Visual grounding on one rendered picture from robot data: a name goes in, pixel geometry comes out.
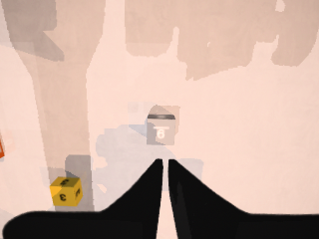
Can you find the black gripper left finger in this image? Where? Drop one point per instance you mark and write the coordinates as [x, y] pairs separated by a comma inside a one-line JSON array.
[[135, 215]]

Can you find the beige block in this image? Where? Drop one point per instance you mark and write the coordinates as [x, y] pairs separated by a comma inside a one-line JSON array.
[[161, 130]]

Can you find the yellow block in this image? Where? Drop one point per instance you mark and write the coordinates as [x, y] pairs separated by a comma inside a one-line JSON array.
[[66, 191]]

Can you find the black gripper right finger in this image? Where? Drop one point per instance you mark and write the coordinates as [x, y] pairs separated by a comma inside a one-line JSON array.
[[200, 213]]

